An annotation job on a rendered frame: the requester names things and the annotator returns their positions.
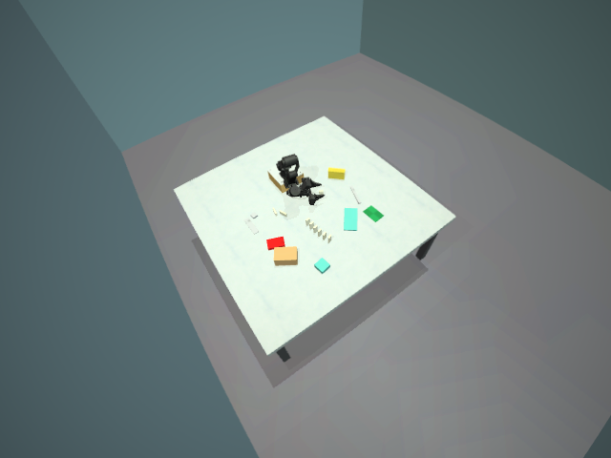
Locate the green flat slab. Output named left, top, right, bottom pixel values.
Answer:
left=363, top=206, right=384, bottom=222

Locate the turquoise flat slab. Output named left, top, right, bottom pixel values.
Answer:
left=344, top=208, right=357, bottom=231

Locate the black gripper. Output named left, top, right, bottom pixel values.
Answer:
left=299, top=177, right=325, bottom=205

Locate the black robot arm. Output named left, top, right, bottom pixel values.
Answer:
left=276, top=154, right=311, bottom=197

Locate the turquoise flat square block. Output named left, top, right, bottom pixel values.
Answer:
left=314, top=258, right=330, bottom=274

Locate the red rectangular block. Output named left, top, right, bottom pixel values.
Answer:
left=266, top=237, right=285, bottom=250

